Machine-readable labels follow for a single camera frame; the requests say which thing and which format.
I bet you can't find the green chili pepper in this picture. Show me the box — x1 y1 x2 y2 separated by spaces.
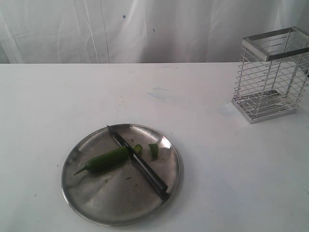
74 146 129 175

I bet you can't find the black handled knife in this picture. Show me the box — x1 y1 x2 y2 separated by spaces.
107 125 168 200

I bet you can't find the round steel plate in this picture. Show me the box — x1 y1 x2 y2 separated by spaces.
61 124 183 226

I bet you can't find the white backdrop curtain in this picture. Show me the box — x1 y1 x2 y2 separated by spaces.
0 0 309 64

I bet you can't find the wire metal utensil holder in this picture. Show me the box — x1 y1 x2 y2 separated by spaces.
232 27 309 124

